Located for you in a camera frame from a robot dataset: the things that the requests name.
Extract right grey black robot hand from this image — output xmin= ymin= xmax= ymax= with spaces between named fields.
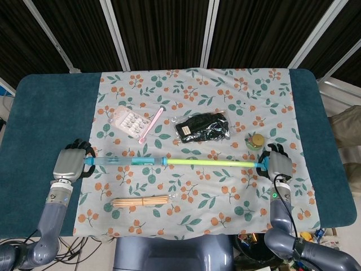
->
xmin=257 ymin=143 xmax=294 ymax=182

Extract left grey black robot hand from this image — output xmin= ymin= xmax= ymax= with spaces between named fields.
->
xmin=52 ymin=138 xmax=97 ymax=185

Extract green blue water pump toy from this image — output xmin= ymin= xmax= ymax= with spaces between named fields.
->
xmin=83 ymin=157 xmax=270 ymax=172

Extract small jar with gold lid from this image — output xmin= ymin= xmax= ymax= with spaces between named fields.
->
xmin=245 ymin=133 xmax=266 ymax=152

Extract teal table cover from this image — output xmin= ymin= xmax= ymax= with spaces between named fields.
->
xmin=0 ymin=68 xmax=358 ymax=238

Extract pink card with metal charms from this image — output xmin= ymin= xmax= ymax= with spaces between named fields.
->
xmin=108 ymin=106 xmax=152 ymax=139

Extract beige bag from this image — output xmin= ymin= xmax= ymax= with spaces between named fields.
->
xmin=328 ymin=105 xmax=361 ymax=148

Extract wooden sticks bundle in plastic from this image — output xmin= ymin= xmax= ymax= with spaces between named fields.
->
xmin=111 ymin=195 xmax=174 ymax=210

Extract black gloves in plastic bag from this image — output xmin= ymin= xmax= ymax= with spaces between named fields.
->
xmin=171 ymin=110 xmax=232 ymax=146

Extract black bin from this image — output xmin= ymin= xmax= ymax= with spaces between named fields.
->
xmin=234 ymin=232 xmax=283 ymax=271

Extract pink toothbrush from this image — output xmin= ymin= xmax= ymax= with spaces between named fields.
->
xmin=138 ymin=106 xmax=166 ymax=145

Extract floral orange fruit tablecloth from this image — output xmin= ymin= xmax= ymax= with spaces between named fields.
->
xmin=72 ymin=67 xmax=323 ymax=238

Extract grey blue robot torso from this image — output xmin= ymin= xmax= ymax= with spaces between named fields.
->
xmin=112 ymin=233 xmax=235 ymax=271

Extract black folding screen white frames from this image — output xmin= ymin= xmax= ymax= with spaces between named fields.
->
xmin=0 ymin=0 xmax=361 ymax=85

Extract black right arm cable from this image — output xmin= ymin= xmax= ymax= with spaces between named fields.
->
xmin=273 ymin=173 xmax=301 ymax=247

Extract black floor cables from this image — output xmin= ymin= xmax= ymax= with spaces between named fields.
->
xmin=0 ymin=228 xmax=91 ymax=268

